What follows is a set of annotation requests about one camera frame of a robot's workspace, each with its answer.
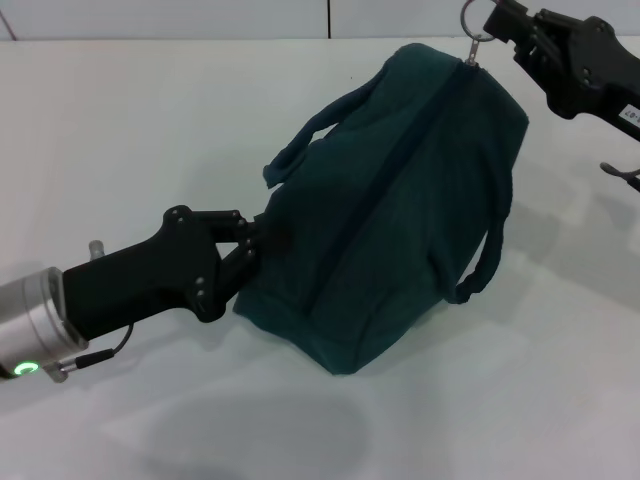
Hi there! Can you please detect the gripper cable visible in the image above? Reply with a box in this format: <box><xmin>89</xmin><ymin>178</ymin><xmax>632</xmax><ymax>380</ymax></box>
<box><xmin>74</xmin><ymin>323</ymin><xmax>135</xmax><ymax>370</ymax></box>
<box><xmin>598</xmin><ymin>160</ymin><xmax>640</xmax><ymax>194</ymax></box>

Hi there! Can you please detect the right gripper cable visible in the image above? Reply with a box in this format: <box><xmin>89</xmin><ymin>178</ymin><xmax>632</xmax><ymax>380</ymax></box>
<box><xmin>598</xmin><ymin>160</ymin><xmax>640</xmax><ymax>194</ymax></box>

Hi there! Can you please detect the dark teal insulated lunch bag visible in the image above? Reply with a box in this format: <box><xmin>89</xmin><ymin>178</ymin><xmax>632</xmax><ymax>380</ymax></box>
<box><xmin>232</xmin><ymin>0</ymin><xmax>530</xmax><ymax>377</ymax></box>

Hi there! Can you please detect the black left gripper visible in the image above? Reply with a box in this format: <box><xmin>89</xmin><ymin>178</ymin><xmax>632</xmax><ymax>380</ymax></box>
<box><xmin>62</xmin><ymin>203</ymin><xmax>292</xmax><ymax>341</ymax></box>

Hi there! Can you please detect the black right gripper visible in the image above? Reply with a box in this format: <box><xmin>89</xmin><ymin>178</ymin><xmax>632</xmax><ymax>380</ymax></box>
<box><xmin>482</xmin><ymin>0</ymin><xmax>640</xmax><ymax>142</ymax></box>

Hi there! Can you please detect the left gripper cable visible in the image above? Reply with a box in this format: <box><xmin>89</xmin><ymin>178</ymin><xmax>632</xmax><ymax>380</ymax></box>
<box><xmin>74</xmin><ymin>323</ymin><xmax>135</xmax><ymax>370</ymax></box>

